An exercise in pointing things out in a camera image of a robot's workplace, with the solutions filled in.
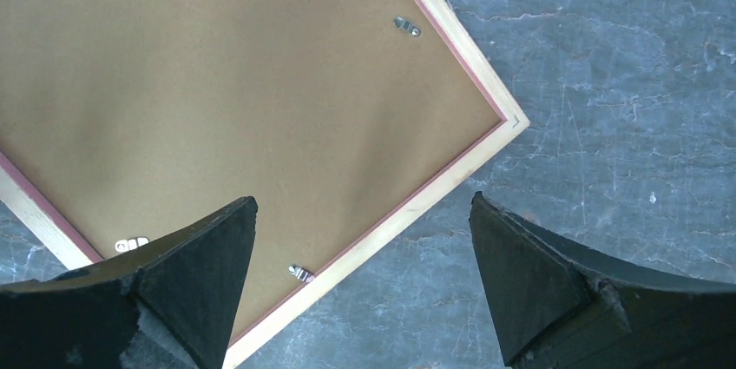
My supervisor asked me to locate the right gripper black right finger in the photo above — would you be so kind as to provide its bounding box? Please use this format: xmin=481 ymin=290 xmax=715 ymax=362
xmin=470 ymin=193 xmax=735 ymax=368

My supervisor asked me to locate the brown cardboard backing board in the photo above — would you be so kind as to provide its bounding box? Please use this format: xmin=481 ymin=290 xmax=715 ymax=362
xmin=0 ymin=0 xmax=503 ymax=345

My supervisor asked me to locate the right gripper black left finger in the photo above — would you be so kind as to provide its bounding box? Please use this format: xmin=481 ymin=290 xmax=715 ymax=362
xmin=1 ymin=197 xmax=258 ymax=368

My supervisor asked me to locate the silver metal turn clip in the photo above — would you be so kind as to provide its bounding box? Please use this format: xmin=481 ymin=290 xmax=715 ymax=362
xmin=288 ymin=264 xmax=315 ymax=283
xmin=115 ymin=236 xmax=150 ymax=254
xmin=393 ymin=16 xmax=422 ymax=37

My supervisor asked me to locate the pink wooden picture frame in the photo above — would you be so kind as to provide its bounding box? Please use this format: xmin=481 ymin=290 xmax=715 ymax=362
xmin=0 ymin=0 xmax=530 ymax=369

